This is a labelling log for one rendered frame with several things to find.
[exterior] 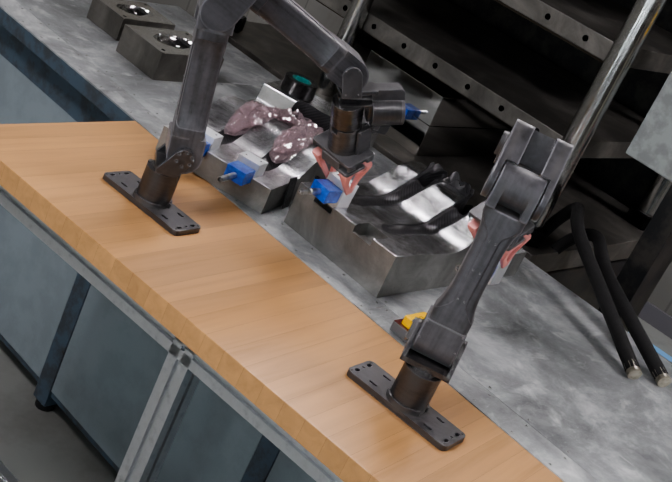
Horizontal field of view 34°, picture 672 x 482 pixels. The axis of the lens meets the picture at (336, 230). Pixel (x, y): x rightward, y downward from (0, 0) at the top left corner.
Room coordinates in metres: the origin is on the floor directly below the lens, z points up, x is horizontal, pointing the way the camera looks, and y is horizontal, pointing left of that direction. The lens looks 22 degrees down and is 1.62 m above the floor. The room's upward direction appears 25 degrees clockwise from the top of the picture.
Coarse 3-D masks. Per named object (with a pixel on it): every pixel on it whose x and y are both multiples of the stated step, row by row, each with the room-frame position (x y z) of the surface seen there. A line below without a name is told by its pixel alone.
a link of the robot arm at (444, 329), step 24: (504, 168) 1.52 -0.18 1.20; (504, 192) 1.51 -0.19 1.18; (528, 192) 1.51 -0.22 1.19; (504, 216) 1.51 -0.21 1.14; (528, 216) 1.50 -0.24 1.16; (480, 240) 1.51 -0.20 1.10; (504, 240) 1.51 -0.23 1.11; (480, 264) 1.50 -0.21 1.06; (456, 288) 1.50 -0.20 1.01; (480, 288) 1.50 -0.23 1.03; (432, 312) 1.50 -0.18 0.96; (456, 312) 1.50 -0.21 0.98; (432, 336) 1.49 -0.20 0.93; (456, 336) 1.49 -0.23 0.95
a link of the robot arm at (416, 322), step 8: (416, 320) 1.52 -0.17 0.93; (416, 328) 1.51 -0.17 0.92; (408, 336) 1.50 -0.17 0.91; (408, 344) 1.50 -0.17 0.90; (464, 344) 1.51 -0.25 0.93; (408, 352) 1.50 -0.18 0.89; (416, 352) 1.51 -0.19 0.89; (408, 360) 1.49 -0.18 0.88; (416, 360) 1.49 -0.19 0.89; (424, 360) 1.50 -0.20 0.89; (432, 360) 1.51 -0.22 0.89; (456, 360) 1.50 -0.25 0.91; (424, 368) 1.48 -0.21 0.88; (432, 368) 1.49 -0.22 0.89; (440, 368) 1.50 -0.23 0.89; (448, 368) 1.51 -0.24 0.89; (440, 376) 1.48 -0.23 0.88; (448, 376) 1.48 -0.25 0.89
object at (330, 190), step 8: (328, 176) 1.95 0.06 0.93; (336, 176) 1.94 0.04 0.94; (312, 184) 1.91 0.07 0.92; (320, 184) 1.90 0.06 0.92; (328, 184) 1.92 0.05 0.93; (336, 184) 1.94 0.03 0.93; (304, 192) 1.86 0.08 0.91; (312, 192) 1.88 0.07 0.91; (320, 192) 1.90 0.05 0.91; (328, 192) 1.89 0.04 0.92; (336, 192) 1.91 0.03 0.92; (352, 192) 1.94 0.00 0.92; (320, 200) 1.90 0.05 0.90; (328, 200) 1.90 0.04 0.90; (336, 200) 1.92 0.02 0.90; (344, 200) 1.93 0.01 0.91
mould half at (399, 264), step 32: (384, 192) 2.12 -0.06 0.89; (448, 192) 2.16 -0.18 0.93; (288, 224) 1.96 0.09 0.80; (320, 224) 1.92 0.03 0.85; (352, 224) 1.89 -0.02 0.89; (352, 256) 1.87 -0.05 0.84; (384, 256) 1.84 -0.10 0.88; (416, 256) 1.88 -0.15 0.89; (448, 256) 1.98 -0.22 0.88; (384, 288) 1.84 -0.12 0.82; (416, 288) 1.93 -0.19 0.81
